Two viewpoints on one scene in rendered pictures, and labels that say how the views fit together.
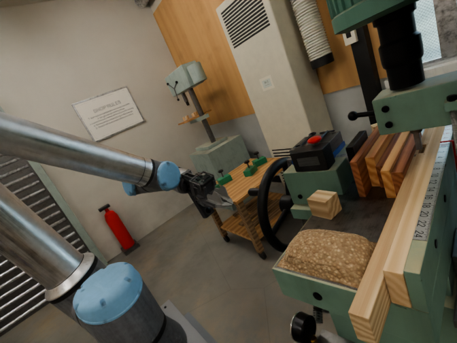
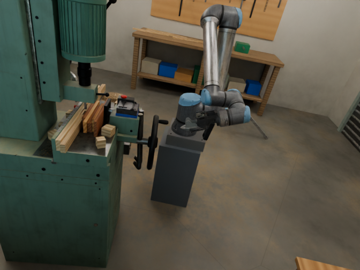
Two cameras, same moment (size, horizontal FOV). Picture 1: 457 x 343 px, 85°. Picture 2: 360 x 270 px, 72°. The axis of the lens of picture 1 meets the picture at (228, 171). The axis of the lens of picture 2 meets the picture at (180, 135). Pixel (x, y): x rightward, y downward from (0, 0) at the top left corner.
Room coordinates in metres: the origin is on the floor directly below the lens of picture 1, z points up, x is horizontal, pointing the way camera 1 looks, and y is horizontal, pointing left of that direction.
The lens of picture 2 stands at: (1.37, -0.98, 1.52)
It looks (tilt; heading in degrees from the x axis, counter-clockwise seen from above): 31 degrees down; 122
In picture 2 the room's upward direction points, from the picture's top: 12 degrees clockwise
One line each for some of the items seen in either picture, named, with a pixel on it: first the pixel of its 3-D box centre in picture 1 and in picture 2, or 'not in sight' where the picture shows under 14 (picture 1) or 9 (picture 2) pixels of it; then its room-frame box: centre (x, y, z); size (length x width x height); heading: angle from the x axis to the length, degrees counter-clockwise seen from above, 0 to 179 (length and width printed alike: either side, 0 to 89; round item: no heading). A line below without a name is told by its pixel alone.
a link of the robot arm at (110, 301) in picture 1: (118, 306); (189, 107); (0.55, 0.39, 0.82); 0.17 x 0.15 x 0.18; 46
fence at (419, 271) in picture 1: (447, 161); (78, 110); (0.39, -0.36, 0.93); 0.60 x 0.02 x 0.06; 129
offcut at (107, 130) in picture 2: not in sight; (108, 130); (0.60, -0.35, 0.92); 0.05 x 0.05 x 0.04; 21
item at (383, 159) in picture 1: (394, 156); (95, 118); (0.49, -0.34, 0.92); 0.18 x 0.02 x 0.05; 129
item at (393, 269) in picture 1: (434, 163); (82, 111); (0.40, -0.35, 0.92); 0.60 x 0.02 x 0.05; 129
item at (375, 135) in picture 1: (375, 152); (102, 116); (0.51, -0.32, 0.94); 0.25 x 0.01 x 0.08; 129
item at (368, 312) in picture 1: (418, 172); (88, 110); (0.40, -0.32, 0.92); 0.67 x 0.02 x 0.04; 129
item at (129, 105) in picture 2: (313, 148); (127, 105); (0.56, -0.21, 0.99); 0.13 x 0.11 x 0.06; 129
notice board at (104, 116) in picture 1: (111, 113); not in sight; (3.11, 0.96, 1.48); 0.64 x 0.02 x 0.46; 121
